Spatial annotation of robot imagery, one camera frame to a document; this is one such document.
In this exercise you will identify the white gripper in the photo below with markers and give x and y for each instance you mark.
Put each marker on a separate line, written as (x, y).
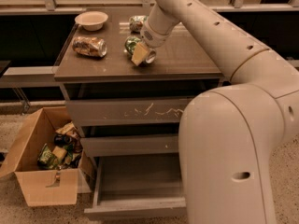
(151, 36)

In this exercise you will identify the white paper bowl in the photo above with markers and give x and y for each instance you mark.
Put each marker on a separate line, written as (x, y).
(91, 20)

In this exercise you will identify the grey middle drawer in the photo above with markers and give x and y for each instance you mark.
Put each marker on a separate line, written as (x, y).
(130, 145)

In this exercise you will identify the white green crushed can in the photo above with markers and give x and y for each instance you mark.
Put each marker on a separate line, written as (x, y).
(136, 23)

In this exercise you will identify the green soda can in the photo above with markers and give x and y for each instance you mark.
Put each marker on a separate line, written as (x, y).
(130, 44)

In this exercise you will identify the grey drawer cabinet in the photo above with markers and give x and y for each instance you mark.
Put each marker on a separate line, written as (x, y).
(180, 48)

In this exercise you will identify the brown crushed can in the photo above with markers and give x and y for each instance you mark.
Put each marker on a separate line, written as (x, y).
(90, 46)

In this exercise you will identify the grey open bottom drawer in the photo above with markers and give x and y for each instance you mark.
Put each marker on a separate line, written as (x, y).
(137, 186)

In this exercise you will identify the open cardboard box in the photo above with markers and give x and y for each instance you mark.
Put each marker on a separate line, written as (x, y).
(45, 187)

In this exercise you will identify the dark can in box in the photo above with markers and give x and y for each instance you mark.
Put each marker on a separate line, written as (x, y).
(62, 140)

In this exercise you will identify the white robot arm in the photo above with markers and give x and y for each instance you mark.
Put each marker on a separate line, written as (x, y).
(227, 135)

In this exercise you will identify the tan snack packet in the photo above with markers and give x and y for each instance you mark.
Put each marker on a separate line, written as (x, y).
(69, 128)

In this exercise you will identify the grey top drawer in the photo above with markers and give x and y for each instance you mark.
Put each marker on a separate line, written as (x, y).
(108, 112)

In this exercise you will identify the green snack bag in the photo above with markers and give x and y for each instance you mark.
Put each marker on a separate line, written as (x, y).
(46, 159)

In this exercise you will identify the metal window railing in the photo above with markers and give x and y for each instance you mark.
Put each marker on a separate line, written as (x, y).
(28, 75)

